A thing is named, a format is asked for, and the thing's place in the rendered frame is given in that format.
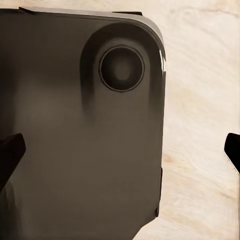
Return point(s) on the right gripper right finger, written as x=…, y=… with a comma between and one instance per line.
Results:
x=232, y=149

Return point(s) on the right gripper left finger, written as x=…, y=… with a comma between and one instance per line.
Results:
x=12, y=149

